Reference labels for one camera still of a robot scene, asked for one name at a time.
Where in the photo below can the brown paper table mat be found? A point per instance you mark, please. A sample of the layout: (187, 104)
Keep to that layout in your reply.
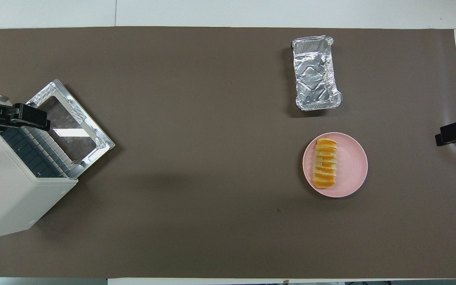
(212, 198)

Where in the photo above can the cream white toaster oven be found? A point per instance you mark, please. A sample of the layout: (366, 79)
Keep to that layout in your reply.
(6, 198)

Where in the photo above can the sliced orange yellow bread loaf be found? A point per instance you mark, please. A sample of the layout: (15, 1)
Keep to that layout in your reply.
(325, 162)

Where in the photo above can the glass oven door metal frame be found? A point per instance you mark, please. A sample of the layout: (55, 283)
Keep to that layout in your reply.
(69, 126)

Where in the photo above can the pink round plate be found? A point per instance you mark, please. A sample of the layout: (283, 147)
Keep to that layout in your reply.
(350, 166)

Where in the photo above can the crinkled aluminium foil tray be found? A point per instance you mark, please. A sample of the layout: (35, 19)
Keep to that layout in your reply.
(315, 75)

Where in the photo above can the dark metal oven rack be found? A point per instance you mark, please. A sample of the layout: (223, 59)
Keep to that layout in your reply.
(34, 154)

